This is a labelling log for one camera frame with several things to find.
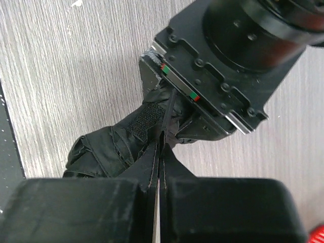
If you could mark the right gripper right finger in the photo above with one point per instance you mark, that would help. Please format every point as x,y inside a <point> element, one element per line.
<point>169,168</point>

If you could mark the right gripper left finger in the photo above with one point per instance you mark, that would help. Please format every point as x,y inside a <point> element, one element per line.
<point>145,172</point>

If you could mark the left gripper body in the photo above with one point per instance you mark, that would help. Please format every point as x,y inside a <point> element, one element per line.
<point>225,63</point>

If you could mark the black folding umbrella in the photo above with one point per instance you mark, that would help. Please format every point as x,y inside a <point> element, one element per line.
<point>111,150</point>

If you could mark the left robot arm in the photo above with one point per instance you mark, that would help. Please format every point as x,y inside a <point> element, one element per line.
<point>315,29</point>

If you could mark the red plastic basket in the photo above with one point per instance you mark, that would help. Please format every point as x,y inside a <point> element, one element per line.
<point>317,235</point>

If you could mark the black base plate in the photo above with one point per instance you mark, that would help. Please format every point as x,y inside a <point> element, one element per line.
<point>12,172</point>

